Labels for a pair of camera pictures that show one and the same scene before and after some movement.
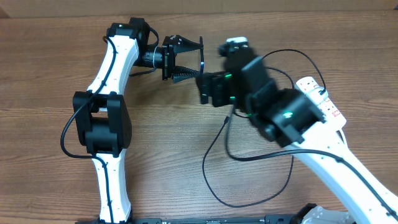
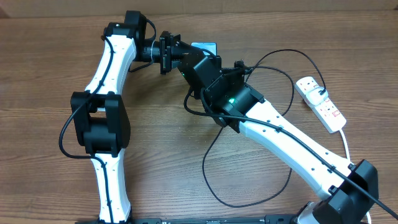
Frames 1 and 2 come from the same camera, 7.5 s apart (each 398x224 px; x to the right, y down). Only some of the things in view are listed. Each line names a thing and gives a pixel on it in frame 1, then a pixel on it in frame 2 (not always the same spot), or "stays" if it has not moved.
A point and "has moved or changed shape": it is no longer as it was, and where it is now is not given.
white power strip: (330, 112) stays
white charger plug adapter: (314, 95) stays
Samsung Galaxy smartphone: (201, 72) has moved or changed shape
